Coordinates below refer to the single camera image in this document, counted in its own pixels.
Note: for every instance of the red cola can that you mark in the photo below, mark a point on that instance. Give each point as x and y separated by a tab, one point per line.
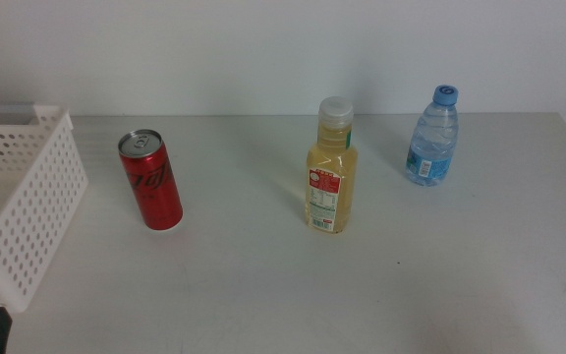
152	187

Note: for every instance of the clear water bottle blue cap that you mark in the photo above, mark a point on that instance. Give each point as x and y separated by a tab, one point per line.
433	142

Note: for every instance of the yellow tea bottle white cap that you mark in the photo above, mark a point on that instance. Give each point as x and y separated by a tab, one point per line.
332	167

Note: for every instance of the white perforated plastic basket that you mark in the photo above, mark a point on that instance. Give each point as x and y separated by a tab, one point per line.
32	196

